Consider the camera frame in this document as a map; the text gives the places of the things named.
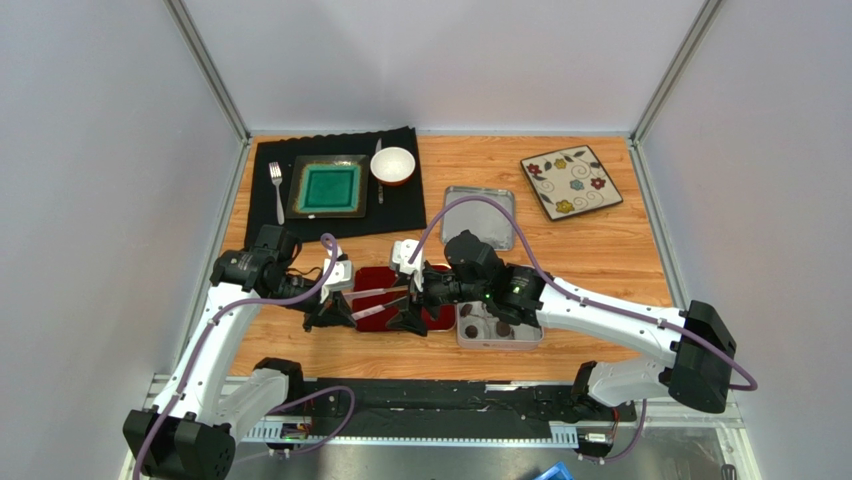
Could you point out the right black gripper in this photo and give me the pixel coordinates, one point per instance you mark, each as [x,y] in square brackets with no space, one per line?
[420,301]

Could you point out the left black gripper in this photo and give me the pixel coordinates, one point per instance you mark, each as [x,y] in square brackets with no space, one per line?
[334,313]

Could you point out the red lacquer tray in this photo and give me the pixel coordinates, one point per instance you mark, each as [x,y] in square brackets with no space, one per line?
[376,277]

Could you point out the silver tin with paper cups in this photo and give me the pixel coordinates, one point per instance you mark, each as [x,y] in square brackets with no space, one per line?
[523,338]

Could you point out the silver tin lid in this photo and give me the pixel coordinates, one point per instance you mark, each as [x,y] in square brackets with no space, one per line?
[481,219]

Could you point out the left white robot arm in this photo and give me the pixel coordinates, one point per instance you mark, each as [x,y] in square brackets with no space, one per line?
[191,430]

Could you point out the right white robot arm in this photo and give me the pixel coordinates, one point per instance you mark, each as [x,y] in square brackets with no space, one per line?
[687,355]

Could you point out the black cloth placemat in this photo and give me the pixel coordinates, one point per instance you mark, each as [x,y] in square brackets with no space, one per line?
[402,208]

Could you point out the green square plate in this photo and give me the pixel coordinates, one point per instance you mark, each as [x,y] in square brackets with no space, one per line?
[328,186]

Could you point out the white bowl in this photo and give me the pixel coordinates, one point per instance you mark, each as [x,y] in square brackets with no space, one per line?
[393,166]

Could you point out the silver fork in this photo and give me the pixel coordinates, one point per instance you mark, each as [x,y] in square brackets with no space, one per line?
[275,173]

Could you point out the silver knife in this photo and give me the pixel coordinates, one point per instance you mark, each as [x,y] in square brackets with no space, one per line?
[380,191]

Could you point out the floral square plate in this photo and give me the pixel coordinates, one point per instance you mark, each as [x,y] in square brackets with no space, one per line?
[570,182]

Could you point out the blue plastic bin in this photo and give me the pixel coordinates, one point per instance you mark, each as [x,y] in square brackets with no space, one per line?
[558,471]

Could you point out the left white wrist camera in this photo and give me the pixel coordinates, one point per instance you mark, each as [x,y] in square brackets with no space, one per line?
[337,273]

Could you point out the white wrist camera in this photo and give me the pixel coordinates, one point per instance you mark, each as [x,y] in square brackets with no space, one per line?
[406,260]
[337,273]

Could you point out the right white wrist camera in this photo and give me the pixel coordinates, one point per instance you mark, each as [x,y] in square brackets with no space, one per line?
[406,260]

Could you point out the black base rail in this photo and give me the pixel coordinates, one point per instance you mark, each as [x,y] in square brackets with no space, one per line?
[447,413]

